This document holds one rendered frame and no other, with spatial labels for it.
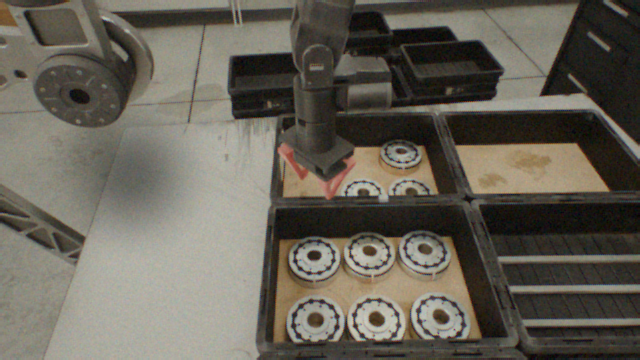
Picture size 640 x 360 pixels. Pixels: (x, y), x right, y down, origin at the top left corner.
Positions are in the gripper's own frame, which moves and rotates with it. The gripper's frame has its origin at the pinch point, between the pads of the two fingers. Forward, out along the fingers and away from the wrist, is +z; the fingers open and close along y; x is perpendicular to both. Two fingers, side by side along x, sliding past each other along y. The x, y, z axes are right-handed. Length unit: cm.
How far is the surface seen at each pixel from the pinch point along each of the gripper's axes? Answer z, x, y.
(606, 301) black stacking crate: 23, -32, -44
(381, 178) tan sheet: 23.6, -28.3, 6.5
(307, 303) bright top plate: 20.2, 8.7, -6.0
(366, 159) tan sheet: 23.7, -31.1, 13.6
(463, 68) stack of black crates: 59, -145, 46
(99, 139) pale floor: 108, -10, 190
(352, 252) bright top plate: 20.1, -5.1, -4.5
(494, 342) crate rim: 13.0, -4.1, -33.4
